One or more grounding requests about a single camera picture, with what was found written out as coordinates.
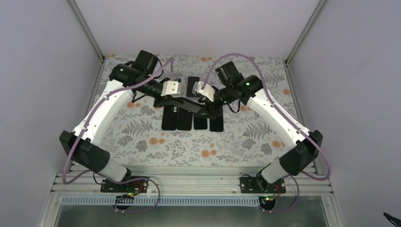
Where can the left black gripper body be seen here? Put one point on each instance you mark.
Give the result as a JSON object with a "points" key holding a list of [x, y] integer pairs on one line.
{"points": [[164, 100]]}

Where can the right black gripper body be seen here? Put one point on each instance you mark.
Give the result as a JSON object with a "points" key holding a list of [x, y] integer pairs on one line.
{"points": [[217, 109]]}

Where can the black phone case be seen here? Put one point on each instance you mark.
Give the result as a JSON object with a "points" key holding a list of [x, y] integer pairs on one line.
{"points": [[169, 119], [184, 120]]}

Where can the teal phone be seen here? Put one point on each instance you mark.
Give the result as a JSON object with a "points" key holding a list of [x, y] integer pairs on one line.
{"points": [[200, 123]]}

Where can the black phone row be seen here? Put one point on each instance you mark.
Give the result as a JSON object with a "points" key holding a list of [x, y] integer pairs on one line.
{"points": [[190, 85], [217, 124]]}

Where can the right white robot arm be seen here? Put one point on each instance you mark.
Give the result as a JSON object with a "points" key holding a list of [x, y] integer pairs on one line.
{"points": [[301, 142]]}

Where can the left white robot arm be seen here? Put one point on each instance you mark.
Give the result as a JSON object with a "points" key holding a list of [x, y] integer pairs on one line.
{"points": [[82, 143]]}

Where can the floral table mat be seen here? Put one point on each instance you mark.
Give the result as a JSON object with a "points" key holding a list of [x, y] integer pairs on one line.
{"points": [[135, 136]]}

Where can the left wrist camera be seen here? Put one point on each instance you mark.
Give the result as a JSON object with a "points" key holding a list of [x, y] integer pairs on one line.
{"points": [[172, 88]]}

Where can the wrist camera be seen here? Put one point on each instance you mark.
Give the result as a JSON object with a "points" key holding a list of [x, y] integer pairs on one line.
{"points": [[172, 88], [202, 89]]}

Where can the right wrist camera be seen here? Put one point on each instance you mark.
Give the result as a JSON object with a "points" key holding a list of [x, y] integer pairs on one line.
{"points": [[202, 89]]}

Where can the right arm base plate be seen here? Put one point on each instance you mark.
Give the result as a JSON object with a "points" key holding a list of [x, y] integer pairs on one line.
{"points": [[253, 185]]}

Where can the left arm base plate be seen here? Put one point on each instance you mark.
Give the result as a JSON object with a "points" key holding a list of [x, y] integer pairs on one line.
{"points": [[138, 186]]}

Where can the grey slotted cable duct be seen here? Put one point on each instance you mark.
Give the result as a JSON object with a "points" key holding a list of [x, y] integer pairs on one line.
{"points": [[143, 200]]}

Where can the aluminium rail frame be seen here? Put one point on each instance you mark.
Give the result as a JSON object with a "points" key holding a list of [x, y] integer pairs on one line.
{"points": [[195, 181]]}

